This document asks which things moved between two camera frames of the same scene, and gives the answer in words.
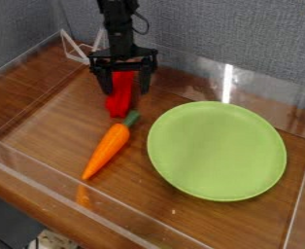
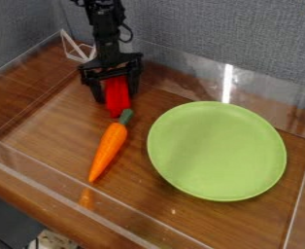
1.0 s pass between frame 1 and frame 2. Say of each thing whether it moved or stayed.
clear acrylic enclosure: stayed
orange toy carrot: moved
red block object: stayed
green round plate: stayed
